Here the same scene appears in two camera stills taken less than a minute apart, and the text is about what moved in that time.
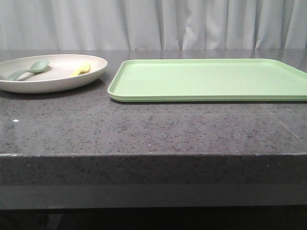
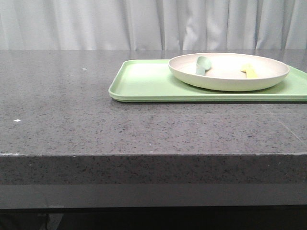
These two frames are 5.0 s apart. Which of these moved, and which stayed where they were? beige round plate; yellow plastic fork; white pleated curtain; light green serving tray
Moved: beige round plate; yellow plastic fork
Stayed: light green serving tray; white pleated curtain
